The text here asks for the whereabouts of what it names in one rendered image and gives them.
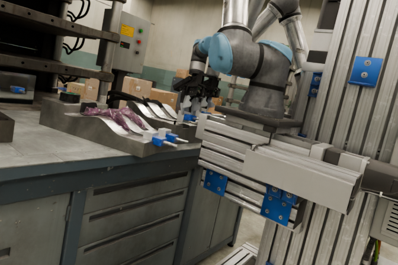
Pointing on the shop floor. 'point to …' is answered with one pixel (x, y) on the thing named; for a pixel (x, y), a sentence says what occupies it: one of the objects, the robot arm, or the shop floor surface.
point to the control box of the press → (125, 49)
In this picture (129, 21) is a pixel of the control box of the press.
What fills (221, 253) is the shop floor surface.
